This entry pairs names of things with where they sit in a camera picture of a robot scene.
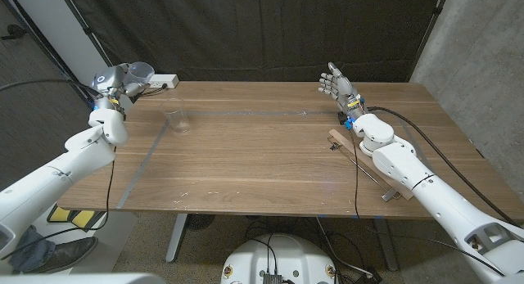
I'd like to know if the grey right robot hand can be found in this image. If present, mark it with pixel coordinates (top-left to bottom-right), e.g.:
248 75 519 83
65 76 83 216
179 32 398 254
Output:
318 61 366 121

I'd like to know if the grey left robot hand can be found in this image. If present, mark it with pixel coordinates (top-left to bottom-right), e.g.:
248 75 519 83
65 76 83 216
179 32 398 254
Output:
90 62 151 112

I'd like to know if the clear plastic measuring cup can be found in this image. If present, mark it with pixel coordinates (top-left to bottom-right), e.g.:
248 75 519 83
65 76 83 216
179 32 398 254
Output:
124 61 156 88

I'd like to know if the black backdrop stand pole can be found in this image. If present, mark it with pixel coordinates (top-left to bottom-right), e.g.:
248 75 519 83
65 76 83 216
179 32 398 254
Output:
56 0 137 104
409 0 451 83

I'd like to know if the wooden bar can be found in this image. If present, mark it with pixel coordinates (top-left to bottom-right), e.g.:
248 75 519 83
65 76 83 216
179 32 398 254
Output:
328 128 414 201

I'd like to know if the white power strip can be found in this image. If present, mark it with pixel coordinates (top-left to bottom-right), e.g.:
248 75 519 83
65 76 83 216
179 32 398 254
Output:
147 74 180 89

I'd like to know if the clear drinking glass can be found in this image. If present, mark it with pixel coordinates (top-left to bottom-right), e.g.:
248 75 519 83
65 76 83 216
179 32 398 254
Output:
159 97 192 134

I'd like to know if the dark wooden door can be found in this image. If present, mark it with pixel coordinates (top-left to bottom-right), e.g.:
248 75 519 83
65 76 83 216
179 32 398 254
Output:
0 0 103 214

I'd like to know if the black backdrop curtain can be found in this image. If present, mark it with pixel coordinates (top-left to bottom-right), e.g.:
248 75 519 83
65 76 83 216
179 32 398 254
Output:
61 0 445 101

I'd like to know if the yellow black foot pedal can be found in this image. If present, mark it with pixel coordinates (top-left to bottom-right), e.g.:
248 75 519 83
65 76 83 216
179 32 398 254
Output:
46 205 75 224
70 209 106 232

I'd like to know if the grey table leg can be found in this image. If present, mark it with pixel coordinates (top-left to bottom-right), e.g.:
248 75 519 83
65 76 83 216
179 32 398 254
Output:
373 218 400 272

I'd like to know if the round black floor fan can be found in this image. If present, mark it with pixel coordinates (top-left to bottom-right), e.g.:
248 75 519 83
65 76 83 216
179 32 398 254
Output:
186 213 216 232

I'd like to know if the white table leg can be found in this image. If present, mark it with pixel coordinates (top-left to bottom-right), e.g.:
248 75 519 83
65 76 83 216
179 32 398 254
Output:
165 213 188 264

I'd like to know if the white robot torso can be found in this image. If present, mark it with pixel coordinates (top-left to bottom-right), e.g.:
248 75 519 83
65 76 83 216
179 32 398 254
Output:
220 233 337 284

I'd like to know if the dark leather shoe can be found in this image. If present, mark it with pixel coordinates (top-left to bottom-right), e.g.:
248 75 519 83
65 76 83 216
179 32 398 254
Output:
29 236 99 275

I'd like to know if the person's blue jeans leg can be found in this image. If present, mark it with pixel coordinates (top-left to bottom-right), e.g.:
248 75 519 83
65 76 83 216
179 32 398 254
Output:
8 225 57 273

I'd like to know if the black floor plug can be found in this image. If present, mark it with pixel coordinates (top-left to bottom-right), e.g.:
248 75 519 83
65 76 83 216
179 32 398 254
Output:
358 268 384 284

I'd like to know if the black power strip cord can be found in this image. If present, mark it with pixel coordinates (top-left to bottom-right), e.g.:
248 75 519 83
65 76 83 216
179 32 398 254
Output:
134 83 169 99

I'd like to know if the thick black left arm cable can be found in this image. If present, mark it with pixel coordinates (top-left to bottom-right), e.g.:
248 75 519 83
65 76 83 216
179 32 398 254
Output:
0 78 102 101

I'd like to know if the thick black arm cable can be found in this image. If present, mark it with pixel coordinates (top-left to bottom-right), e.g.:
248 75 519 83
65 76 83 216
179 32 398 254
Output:
0 78 102 101
368 106 521 228

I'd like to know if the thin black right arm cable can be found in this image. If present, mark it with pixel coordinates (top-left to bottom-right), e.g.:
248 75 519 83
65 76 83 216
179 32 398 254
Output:
347 128 505 277

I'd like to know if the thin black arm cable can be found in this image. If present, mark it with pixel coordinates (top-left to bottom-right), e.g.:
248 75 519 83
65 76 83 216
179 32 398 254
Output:
0 147 118 261
347 128 505 277

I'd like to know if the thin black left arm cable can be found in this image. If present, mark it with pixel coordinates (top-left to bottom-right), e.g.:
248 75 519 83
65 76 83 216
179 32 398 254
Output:
0 147 118 261

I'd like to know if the black door handle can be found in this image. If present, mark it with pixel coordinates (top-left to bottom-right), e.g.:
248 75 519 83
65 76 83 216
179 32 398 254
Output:
0 24 28 42

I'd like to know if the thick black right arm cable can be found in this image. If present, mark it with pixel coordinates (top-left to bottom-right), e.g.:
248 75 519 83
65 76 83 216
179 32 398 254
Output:
368 106 521 228

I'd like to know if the black floor cable bundle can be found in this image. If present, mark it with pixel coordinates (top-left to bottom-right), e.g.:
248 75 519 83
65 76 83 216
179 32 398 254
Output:
244 216 384 284

